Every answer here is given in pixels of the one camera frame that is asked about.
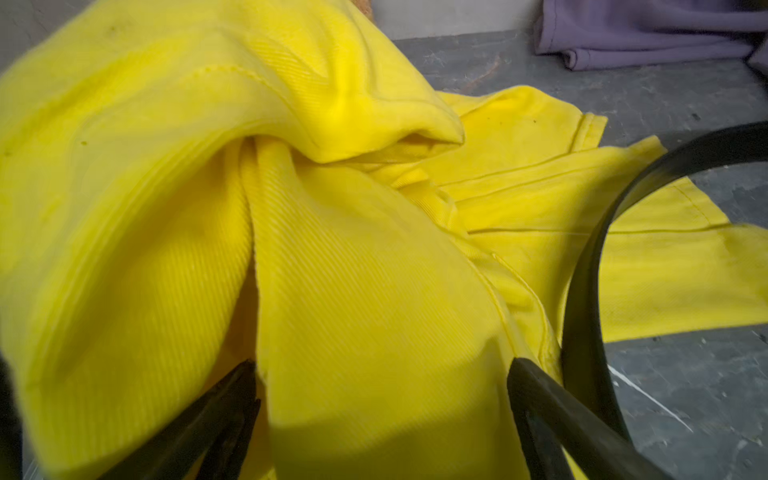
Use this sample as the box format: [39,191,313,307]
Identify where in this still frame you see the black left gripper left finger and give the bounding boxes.
[102,360,261,479]

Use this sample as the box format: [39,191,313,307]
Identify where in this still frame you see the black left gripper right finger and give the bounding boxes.
[507,358,670,479]

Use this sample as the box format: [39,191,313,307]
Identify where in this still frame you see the yellow trousers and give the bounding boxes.
[0,0,768,480]

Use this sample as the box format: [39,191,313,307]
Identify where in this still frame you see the purple jacket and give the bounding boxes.
[534,1,767,75]

